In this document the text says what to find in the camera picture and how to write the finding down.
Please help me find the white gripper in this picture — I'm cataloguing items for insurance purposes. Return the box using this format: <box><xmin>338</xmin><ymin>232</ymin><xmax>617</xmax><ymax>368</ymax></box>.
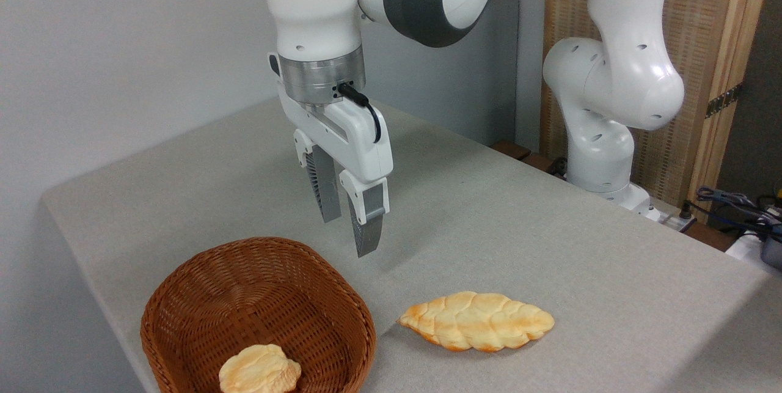
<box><xmin>279</xmin><ymin>84</ymin><xmax>394</xmax><ymax>259</ymax></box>

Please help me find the long braided bread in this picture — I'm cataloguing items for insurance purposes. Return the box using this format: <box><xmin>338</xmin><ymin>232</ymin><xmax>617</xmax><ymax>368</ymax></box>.
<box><xmin>398</xmin><ymin>291</ymin><xmax>556</xmax><ymax>353</ymax></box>

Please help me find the brown wicker basket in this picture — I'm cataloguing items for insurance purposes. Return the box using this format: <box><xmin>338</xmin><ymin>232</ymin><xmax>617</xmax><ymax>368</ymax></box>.
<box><xmin>140</xmin><ymin>237</ymin><xmax>377</xmax><ymax>393</ymax></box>

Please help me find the small round bread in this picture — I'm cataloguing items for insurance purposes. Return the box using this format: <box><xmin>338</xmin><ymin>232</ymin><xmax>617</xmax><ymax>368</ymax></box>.
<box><xmin>219</xmin><ymin>344</ymin><xmax>302</xmax><ymax>393</ymax></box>

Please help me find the brown wooden block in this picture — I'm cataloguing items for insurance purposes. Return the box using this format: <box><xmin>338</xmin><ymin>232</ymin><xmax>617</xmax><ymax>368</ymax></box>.
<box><xmin>491</xmin><ymin>139</ymin><xmax>568</xmax><ymax>181</ymax></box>

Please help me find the brass screen hinge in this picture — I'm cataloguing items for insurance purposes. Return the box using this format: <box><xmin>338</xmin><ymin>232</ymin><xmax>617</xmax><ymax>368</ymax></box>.
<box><xmin>705</xmin><ymin>82</ymin><xmax>745</xmax><ymax>119</ymax></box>

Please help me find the wooden woven folding screen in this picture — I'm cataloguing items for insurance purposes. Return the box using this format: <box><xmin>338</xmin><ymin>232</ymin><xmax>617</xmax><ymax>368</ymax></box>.
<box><xmin>541</xmin><ymin>0</ymin><xmax>777</xmax><ymax>222</ymax></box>

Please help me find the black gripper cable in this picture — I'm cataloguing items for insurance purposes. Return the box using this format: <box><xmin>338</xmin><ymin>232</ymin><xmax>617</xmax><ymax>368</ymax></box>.
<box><xmin>337</xmin><ymin>81</ymin><xmax>382</xmax><ymax>144</ymax></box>

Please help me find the blue and black cable bundle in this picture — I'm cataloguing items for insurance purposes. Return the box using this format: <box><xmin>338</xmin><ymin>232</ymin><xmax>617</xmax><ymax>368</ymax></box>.
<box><xmin>695</xmin><ymin>185</ymin><xmax>782</xmax><ymax>242</ymax></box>

